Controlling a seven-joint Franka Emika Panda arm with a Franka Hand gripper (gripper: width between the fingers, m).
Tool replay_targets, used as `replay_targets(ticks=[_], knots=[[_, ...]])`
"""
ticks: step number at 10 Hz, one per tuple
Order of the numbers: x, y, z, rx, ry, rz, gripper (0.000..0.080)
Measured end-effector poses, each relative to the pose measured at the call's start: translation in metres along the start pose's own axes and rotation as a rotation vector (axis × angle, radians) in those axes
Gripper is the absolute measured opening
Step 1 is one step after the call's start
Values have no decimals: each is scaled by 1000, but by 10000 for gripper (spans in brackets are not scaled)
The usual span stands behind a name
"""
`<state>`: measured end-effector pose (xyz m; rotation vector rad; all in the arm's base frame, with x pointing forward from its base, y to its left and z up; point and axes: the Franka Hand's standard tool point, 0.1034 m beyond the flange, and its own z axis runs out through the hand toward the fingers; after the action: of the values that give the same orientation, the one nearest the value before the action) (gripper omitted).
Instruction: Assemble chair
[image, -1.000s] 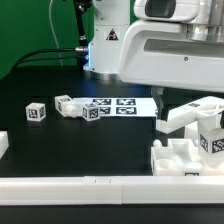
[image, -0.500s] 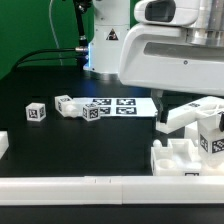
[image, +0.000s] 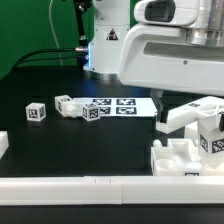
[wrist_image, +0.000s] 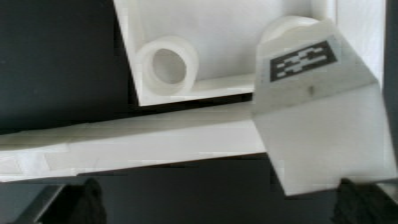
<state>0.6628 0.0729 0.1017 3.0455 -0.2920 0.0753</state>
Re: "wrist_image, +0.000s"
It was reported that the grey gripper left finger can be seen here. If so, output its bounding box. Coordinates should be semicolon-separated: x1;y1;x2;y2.
67;178;106;224

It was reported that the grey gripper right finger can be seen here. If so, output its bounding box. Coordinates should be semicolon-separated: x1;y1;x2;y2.
330;178;398;224

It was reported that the white tagged chair leg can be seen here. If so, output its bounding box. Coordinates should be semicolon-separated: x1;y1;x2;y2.
252;16;398;195

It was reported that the white chair seat frame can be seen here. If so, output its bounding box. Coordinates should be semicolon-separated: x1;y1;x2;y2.
113;0;387;106

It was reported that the white front barrier rail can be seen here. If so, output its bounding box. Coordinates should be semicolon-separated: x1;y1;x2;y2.
0;102;266;183

